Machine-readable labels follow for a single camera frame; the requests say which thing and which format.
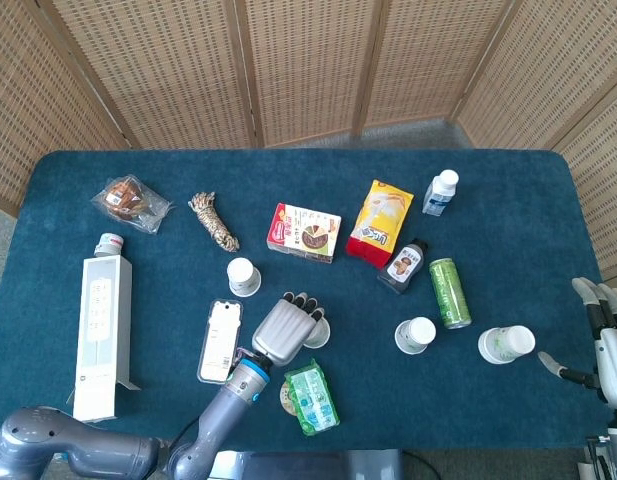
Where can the bread in clear bag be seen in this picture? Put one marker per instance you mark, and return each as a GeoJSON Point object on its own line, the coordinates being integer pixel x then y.
{"type": "Point", "coordinates": [125, 197]}

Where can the white power strip box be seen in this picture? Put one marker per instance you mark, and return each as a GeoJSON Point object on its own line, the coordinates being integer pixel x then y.
{"type": "Point", "coordinates": [103, 325]}

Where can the round beige printed disc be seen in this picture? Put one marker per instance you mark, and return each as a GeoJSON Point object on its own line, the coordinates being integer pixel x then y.
{"type": "Point", "coordinates": [285, 397]}

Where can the flat white blister pack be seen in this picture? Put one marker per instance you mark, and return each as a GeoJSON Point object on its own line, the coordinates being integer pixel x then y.
{"type": "Point", "coordinates": [218, 335]}

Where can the red and white cake box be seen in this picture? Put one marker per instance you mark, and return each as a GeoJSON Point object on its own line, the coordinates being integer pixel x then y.
{"type": "Point", "coordinates": [303, 232]}

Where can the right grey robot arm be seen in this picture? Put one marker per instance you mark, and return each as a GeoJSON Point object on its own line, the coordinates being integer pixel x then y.
{"type": "Point", "coordinates": [615, 450]}

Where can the white blue-labelled plastic bottle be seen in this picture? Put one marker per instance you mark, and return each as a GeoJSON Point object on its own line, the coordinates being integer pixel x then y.
{"type": "Point", "coordinates": [438, 195]}

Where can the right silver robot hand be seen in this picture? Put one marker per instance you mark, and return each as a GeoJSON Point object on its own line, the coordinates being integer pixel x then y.
{"type": "Point", "coordinates": [615, 360]}

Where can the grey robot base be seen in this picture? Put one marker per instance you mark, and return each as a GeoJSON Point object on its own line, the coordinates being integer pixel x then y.
{"type": "Point", "coordinates": [313, 467]}

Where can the dark sauce squeeze bottle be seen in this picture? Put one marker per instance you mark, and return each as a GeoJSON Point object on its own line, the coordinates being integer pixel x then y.
{"type": "Point", "coordinates": [403, 267]}

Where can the white floral paper cup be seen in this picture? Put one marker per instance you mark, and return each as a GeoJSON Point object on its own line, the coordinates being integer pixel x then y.
{"type": "Point", "coordinates": [320, 337]}
{"type": "Point", "coordinates": [243, 275]}
{"type": "Point", "coordinates": [508, 342]}
{"type": "Point", "coordinates": [418, 332]}

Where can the wicker folding screen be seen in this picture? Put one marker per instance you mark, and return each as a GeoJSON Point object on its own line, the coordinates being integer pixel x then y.
{"type": "Point", "coordinates": [308, 65]}

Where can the green wrapped snack packet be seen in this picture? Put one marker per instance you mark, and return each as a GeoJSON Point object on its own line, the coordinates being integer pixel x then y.
{"type": "Point", "coordinates": [313, 400]}

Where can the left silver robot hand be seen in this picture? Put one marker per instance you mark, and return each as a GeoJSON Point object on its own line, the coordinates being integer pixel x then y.
{"type": "Point", "coordinates": [283, 330]}

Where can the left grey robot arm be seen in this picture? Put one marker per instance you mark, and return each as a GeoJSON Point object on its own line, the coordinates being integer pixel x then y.
{"type": "Point", "coordinates": [223, 415]}

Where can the blue table mat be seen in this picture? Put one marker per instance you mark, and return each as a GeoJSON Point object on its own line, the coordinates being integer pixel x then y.
{"type": "Point", "coordinates": [388, 390]}

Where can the green drink can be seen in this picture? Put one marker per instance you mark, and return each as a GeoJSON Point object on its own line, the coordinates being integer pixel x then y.
{"type": "Point", "coordinates": [448, 292]}

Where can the yellow and red snack bag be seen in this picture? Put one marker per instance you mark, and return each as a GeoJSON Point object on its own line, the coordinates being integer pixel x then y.
{"type": "Point", "coordinates": [378, 220]}

